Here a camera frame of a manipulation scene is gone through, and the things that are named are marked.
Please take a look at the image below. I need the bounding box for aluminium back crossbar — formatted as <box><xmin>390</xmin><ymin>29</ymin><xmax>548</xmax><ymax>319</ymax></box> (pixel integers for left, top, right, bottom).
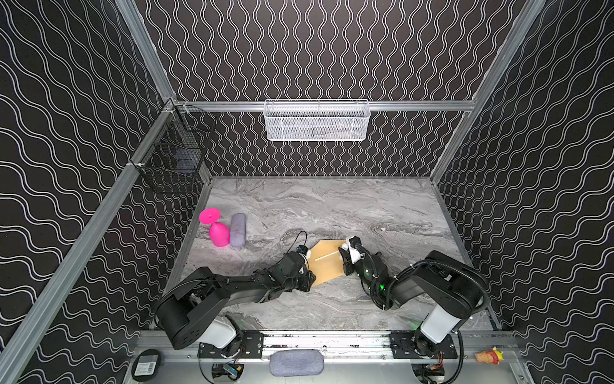
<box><xmin>176</xmin><ymin>99</ymin><xmax>476</xmax><ymax>113</ymax></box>

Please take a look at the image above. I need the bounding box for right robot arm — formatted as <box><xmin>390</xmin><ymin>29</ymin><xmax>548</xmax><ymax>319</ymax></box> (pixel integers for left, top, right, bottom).
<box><xmin>339</xmin><ymin>243</ymin><xmax>489</xmax><ymax>358</ymax></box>

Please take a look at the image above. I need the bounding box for aluminium corner post right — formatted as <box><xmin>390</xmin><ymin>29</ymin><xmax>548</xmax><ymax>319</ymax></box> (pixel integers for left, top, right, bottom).
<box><xmin>430</xmin><ymin>0</ymin><xmax>545</xmax><ymax>186</ymax></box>

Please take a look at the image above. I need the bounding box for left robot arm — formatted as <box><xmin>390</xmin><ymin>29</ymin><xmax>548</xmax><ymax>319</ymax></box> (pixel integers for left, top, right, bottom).
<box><xmin>154</xmin><ymin>251</ymin><xmax>317</xmax><ymax>350</ymax></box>

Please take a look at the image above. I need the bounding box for brown manila envelope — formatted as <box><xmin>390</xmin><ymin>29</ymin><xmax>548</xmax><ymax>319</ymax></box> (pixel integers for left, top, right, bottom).
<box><xmin>309</xmin><ymin>240</ymin><xmax>345</xmax><ymax>287</ymax></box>

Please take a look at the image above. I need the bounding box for toy ice cream cone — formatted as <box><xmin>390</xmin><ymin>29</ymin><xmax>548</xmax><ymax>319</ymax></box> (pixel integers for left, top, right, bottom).
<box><xmin>475</xmin><ymin>347</ymin><xmax>505</xmax><ymax>365</ymax></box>

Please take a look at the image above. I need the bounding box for aluminium corner post left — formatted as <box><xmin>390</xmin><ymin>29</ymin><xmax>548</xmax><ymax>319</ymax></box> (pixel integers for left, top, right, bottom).
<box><xmin>116</xmin><ymin>0</ymin><xmax>176</xmax><ymax>101</ymax></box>

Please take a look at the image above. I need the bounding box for grey fabric pouch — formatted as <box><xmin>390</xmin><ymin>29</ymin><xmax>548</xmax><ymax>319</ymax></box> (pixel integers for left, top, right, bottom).
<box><xmin>270</xmin><ymin>349</ymin><xmax>325</xmax><ymax>377</ymax></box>

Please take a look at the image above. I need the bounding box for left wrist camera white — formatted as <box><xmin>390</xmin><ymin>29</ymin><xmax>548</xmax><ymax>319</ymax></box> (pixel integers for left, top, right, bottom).
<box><xmin>296</xmin><ymin>245</ymin><xmax>311</xmax><ymax>262</ymax></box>

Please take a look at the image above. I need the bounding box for black round device with label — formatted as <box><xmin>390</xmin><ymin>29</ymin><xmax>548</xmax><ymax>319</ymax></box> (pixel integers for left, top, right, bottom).
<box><xmin>131</xmin><ymin>349</ymin><xmax>162</xmax><ymax>382</ymax></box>

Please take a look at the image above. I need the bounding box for white wire basket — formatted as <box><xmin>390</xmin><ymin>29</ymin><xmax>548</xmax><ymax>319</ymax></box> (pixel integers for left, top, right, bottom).
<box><xmin>263</xmin><ymin>107</ymin><xmax>371</xmax><ymax>142</ymax></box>

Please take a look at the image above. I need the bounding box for aluminium left side rail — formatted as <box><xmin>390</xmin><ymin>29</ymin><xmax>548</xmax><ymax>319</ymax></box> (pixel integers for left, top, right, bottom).
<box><xmin>1</xmin><ymin>99</ymin><xmax>174</xmax><ymax>383</ymax></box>

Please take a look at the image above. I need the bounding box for black wire basket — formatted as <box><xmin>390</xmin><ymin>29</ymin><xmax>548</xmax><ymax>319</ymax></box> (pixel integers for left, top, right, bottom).
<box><xmin>136</xmin><ymin>104</ymin><xmax>219</xmax><ymax>195</ymax></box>

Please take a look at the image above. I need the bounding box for magenta plastic goblet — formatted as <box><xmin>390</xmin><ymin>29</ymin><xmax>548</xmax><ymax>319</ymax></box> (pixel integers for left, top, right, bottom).
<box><xmin>199</xmin><ymin>208</ymin><xmax>230</xmax><ymax>248</ymax></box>

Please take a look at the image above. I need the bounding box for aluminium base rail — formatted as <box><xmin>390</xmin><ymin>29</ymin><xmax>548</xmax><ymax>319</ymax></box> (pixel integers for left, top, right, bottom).
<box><xmin>134</xmin><ymin>331</ymin><xmax>522</xmax><ymax>364</ymax></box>

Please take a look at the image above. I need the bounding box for aluminium corner post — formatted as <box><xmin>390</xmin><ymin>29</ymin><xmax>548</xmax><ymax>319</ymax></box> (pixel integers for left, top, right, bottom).
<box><xmin>430</xmin><ymin>0</ymin><xmax>545</xmax><ymax>186</ymax></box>
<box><xmin>116</xmin><ymin>0</ymin><xmax>176</xmax><ymax>101</ymax></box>

